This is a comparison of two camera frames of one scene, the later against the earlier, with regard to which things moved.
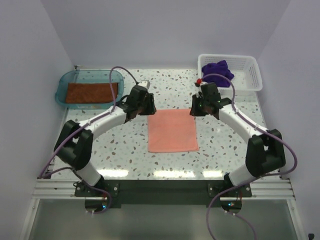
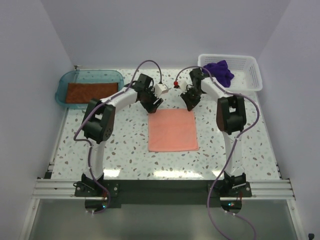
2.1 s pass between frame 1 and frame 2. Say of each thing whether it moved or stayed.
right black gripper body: moved
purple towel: stayed
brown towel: stayed
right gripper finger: moved
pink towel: stayed
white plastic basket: stayed
